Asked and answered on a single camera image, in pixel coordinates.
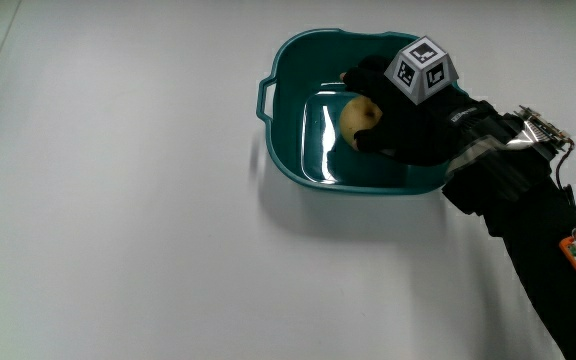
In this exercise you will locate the person's right hand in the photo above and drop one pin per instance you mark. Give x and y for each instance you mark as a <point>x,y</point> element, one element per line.
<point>418,130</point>

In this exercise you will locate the yellow pear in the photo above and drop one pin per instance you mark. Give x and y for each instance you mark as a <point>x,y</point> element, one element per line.
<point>355,120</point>

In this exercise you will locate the teal plastic basin plate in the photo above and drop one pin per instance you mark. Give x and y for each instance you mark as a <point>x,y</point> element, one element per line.
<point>308,70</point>

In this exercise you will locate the person's right forearm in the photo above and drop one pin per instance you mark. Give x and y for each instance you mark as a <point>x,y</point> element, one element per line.
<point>543,240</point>

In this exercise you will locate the wrist circuit board module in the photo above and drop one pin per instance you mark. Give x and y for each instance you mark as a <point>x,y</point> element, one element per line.
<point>543,129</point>

